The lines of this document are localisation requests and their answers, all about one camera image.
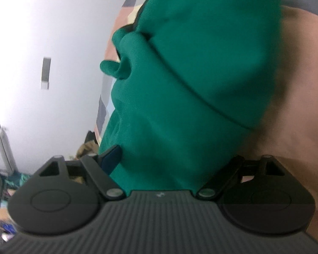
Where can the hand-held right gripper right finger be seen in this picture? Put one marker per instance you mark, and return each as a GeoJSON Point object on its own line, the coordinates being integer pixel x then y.
{"type": "Point", "coordinates": [229, 174]}

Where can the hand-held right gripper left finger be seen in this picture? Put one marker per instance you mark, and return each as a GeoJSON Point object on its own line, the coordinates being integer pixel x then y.
{"type": "Point", "coordinates": [111, 159]}

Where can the green hoodie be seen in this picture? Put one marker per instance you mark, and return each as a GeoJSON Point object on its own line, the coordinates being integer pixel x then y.
{"type": "Point", "coordinates": [180, 84]}

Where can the black garment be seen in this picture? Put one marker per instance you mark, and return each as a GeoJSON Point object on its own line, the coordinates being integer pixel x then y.
{"type": "Point", "coordinates": [90, 135]}

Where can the teal patterned cloth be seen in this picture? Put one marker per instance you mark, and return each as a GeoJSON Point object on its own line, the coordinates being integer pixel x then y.
{"type": "Point", "coordinates": [16, 181]}

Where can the patchwork bed quilt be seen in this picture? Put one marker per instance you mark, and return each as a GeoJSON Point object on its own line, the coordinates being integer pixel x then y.
{"type": "Point", "coordinates": [296, 98]}

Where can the white tall appliance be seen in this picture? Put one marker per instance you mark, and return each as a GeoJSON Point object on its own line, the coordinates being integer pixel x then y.
{"type": "Point", "coordinates": [4, 148]}

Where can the white wall switch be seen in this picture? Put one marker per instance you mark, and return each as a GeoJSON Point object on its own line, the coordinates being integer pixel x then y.
{"type": "Point", "coordinates": [44, 85]}

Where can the grey wall outlet panel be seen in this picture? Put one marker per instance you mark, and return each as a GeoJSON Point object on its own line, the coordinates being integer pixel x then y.
{"type": "Point", "coordinates": [46, 69]}

